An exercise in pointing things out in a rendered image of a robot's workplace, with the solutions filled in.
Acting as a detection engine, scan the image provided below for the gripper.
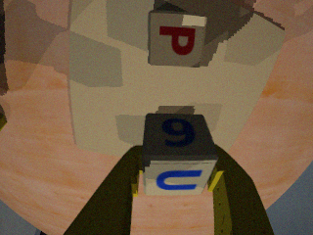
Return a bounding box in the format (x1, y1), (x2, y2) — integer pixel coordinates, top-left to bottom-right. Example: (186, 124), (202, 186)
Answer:
(63, 144), (274, 235)

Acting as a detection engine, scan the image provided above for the beige block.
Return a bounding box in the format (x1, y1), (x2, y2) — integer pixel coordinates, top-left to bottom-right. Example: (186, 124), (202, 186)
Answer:
(142, 113), (219, 196)
(148, 10), (207, 68)

